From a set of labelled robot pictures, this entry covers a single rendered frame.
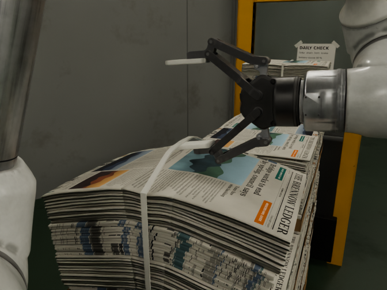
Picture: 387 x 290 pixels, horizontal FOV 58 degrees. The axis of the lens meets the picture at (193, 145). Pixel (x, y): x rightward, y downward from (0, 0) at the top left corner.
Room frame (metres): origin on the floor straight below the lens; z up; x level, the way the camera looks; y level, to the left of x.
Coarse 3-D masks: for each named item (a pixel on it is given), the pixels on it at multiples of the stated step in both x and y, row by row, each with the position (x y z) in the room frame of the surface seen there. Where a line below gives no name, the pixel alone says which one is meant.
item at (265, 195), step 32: (256, 160) 0.66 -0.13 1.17; (192, 192) 0.47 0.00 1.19; (224, 192) 0.49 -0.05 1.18; (256, 192) 0.50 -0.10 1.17; (288, 192) 0.53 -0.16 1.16; (192, 224) 0.44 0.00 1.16; (224, 224) 0.42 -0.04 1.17; (256, 224) 0.41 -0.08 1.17; (288, 224) 0.42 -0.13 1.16; (192, 256) 0.43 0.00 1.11; (224, 256) 0.41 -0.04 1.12; (256, 256) 0.40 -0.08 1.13; (192, 288) 0.43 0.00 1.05; (224, 288) 0.41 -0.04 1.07; (256, 288) 0.40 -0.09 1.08
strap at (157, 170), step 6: (186, 138) 0.61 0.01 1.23; (198, 138) 0.65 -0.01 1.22; (174, 144) 0.57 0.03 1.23; (180, 144) 0.57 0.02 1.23; (168, 150) 0.55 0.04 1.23; (168, 156) 0.53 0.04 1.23; (162, 162) 0.52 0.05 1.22; (156, 168) 0.50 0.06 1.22; (156, 174) 0.49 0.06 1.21; (150, 180) 0.48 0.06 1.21; (144, 186) 0.47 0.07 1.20; (150, 186) 0.47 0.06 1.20; (144, 192) 0.46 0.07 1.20
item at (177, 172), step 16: (176, 160) 0.62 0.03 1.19; (192, 160) 0.62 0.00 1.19; (208, 160) 0.62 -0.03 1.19; (144, 176) 0.53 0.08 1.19; (160, 176) 0.53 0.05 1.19; (176, 176) 0.53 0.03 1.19; (192, 176) 0.53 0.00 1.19; (128, 192) 0.48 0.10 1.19; (160, 192) 0.47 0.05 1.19; (176, 192) 0.47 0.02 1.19; (128, 208) 0.47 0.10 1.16; (160, 208) 0.46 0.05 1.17; (128, 224) 0.48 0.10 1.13; (160, 224) 0.46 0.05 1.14; (160, 240) 0.45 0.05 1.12; (160, 256) 0.45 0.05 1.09; (144, 272) 0.46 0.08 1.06; (160, 272) 0.45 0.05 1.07; (144, 288) 0.46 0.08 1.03; (160, 288) 0.45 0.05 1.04
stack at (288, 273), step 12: (312, 192) 1.42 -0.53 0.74; (312, 204) 1.46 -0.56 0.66; (300, 240) 1.06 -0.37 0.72; (288, 252) 0.84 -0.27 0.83; (300, 252) 1.07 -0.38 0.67; (288, 264) 0.79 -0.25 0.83; (300, 264) 1.10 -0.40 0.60; (276, 276) 0.74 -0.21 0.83; (288, 276) 0.74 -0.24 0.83; (300, 276) 1.08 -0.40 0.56; (276, 288) 0.70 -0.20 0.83; (288, 288) 0.80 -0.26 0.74
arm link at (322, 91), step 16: (304, 80) 0.49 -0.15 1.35; (320, 80) 0.48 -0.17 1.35; (336, 80) 0.47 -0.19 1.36; (304, 96) 0.47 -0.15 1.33; (320, 96) 0.46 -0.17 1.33; (336, 96) 0.45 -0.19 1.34; (304, 112) 0.47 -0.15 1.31; (320, 112) 0.46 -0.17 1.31; (336, 112) 0.45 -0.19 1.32; (304, 128) 0.49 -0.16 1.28; (320, 128) 0.47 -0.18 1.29; (336, 128) 0.46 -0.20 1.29
